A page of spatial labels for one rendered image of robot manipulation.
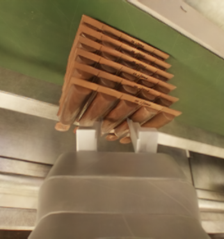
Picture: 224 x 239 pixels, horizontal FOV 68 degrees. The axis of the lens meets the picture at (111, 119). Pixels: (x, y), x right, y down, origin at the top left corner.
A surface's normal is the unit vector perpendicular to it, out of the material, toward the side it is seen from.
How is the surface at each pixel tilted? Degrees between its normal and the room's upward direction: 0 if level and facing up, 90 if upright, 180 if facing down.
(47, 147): 90
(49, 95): 90
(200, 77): 2
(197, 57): 2
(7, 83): 90
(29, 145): 90
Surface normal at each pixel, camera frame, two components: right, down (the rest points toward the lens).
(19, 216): 0.45, -0.42
